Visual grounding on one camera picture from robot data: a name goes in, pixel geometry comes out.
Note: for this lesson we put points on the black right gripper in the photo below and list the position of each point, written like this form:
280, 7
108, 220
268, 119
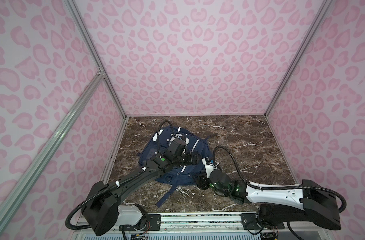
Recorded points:
202, 178

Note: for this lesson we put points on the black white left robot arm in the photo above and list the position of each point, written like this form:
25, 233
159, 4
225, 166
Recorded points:
103, 208

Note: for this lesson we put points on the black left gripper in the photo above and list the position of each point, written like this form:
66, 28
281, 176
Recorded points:
190, 160

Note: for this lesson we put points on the navy blue student backpack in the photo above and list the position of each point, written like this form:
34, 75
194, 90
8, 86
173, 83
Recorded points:
178, 176

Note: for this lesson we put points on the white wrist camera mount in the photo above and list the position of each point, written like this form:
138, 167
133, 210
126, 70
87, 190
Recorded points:
210, 165

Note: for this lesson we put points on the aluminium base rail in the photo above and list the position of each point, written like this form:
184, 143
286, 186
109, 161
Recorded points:
211, 226

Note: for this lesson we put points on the right aluminium corner post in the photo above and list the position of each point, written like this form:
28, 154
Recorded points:
318, 20

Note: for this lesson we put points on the aluminium corner frame post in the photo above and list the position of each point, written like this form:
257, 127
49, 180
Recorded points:
81, 26

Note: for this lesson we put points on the diagonal aluminium frame bar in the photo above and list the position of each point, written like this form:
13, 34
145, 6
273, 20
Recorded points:
21, 190

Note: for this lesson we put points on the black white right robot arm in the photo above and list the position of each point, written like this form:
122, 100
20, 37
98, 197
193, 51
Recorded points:
307, 202

